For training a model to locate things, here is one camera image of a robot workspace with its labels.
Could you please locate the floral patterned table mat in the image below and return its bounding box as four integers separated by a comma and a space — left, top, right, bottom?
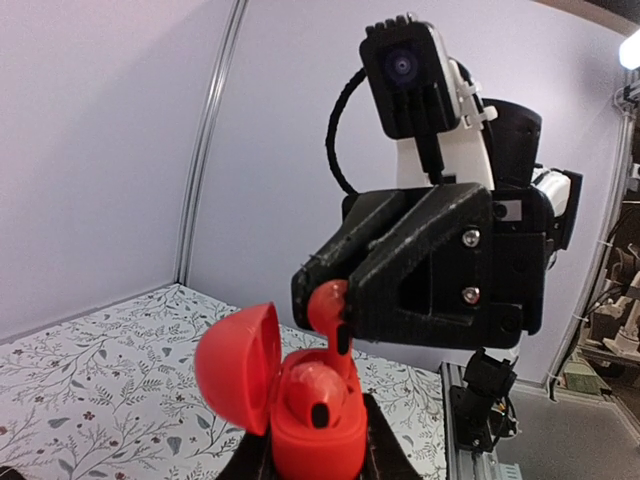
1, 284, 447, 479

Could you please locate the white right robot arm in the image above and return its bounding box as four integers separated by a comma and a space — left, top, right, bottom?
291, 99, 582, 350

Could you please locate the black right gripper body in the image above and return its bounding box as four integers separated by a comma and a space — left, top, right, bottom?
483, 187, 553, 349

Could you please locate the red earbud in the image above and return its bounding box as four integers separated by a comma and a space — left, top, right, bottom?
307, 279, 352, 362
285, 362, 348, 429

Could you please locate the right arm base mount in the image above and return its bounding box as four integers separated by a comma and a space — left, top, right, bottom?
456, 348, 518, 446

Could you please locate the left aluminium frame post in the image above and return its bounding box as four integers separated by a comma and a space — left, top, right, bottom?
174, 0, 250, 285

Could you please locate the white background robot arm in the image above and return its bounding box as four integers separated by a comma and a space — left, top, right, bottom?
592, 273, 639, 361

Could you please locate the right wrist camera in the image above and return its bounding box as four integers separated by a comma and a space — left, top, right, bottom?
359, 15, 461, 140

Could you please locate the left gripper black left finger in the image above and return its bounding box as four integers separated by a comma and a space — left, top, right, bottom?
217, 433, 275, 480

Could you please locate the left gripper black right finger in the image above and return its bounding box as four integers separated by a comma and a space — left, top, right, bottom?
362, 394, 418, 480

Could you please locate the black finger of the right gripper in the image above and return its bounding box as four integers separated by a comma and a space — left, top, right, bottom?
346, 183, 491, 348
291, 188, 440, 333

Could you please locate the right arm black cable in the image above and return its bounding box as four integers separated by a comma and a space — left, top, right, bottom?
323, 67, 371, 196

